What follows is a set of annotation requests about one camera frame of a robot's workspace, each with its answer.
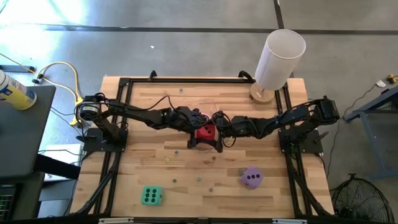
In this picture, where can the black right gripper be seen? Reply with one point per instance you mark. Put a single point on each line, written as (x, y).
(233, 126)

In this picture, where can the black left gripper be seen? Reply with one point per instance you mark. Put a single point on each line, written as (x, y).
(183, 119)

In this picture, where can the large red foam die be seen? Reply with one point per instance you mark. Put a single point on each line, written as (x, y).
(206, 132)

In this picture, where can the large purple foam die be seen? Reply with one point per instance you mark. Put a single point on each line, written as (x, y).
(252, 178)

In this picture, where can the large green foam die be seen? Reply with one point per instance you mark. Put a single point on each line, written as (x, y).
(152, 196)

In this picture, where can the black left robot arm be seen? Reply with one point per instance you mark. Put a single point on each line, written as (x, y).
(136, 115)

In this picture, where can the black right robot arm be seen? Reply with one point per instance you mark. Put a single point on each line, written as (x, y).
(298, 115)

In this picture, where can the table lamp with white shade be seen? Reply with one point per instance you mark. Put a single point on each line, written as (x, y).
(280, 62)

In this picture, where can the black floor fan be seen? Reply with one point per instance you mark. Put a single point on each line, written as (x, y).
(360, 199)

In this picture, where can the blue-grey metal stand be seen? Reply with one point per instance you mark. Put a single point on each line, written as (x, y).
(373, 104)

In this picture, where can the dark grey desk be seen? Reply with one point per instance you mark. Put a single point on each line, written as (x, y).
(21, 133)

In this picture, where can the small white plug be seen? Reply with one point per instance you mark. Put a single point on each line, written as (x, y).
(381, 83)

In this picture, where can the yellow wipes canister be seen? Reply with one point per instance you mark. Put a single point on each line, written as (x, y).
(15, 93)

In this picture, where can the small yellow tool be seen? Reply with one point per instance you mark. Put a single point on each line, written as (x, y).
(392, 78)

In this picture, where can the backlit keyboard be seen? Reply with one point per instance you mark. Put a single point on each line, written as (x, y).
(6, 202)

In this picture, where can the black metal table frame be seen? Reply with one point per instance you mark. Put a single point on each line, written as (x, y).
(186, 80)

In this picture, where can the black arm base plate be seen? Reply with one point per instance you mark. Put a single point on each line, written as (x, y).
(93, 144)
(311, 146)

